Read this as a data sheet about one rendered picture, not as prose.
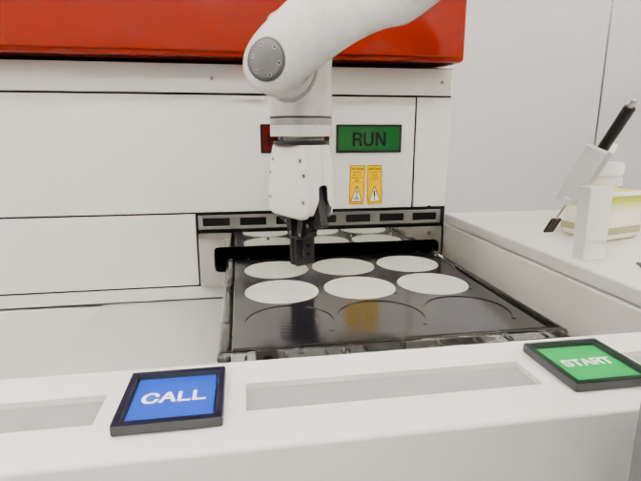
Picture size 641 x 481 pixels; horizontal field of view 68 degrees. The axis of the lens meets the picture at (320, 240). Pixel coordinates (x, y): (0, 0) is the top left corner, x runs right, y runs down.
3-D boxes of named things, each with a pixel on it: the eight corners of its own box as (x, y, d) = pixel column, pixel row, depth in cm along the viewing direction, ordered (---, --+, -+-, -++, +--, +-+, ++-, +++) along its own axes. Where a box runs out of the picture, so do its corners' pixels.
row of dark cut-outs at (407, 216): (198, 229, 83) (197, 215, 82) (438, 221, 90) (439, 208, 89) (198, 229, 82) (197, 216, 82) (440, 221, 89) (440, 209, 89)
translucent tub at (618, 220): (557, 232, 71) (563, 186, 70) (591, 228, 74) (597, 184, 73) (606, 242, 64) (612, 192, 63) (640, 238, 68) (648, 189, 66)
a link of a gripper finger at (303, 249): (293, 219, 67) (293, 265, 68) (305, 222, 64) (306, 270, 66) (311, 217, 69) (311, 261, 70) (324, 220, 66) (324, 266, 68)
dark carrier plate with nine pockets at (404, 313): (235, 263, 81) (235, 260, 81) (428, 255, 86) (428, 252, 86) (232, 354, 48) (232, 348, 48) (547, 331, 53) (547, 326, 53)
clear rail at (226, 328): (226, 265, 81) (226, 257, 81) (235, 264, 82) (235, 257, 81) (217, 368, 46) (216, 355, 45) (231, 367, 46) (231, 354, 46)
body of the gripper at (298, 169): (258, 134, 67) (260, 213, 69) (299, 134, 59) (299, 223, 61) (302, 134, 71) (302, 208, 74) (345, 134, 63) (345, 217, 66)
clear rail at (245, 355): (217, 362, 47) (217, 348, 47) (563, 336, 53) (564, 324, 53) (217, 368, 46) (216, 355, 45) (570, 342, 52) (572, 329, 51)
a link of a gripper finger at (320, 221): (307, 167, 64) (291, 192, 68) (331, 215, 61) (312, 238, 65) (315, 167, 65) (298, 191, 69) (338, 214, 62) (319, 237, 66)
